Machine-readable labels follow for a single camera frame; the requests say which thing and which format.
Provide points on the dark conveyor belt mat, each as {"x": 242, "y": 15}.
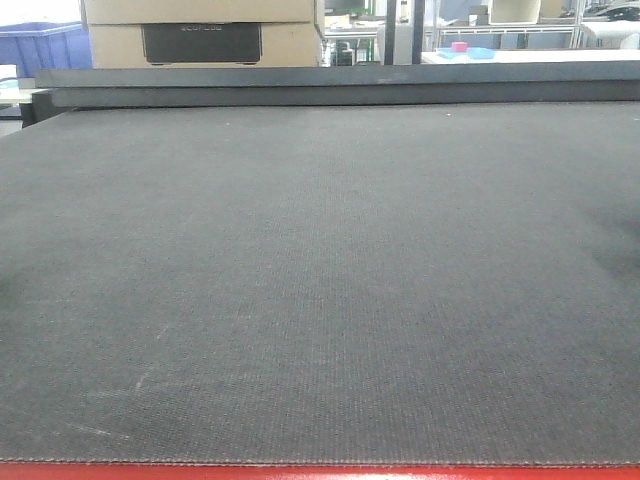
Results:
{"x": 406, "y": 285}

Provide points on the white square bin on shelf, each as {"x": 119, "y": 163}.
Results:
{"x": 513, "y": 12}

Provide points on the blue plastic bin on table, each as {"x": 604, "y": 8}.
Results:
{"x": 33, "y": 46}

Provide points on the large cardboard box black label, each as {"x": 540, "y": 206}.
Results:
{"x": 204, "y": 33}

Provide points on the metal shelving rack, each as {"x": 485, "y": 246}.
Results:
{"x": 561, "y": 25}

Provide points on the black metal stand frame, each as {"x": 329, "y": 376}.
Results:
{"x": 404, "y": 33}

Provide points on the black conveyor frame rail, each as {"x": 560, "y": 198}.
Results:
{"x": 61, "y": 90}

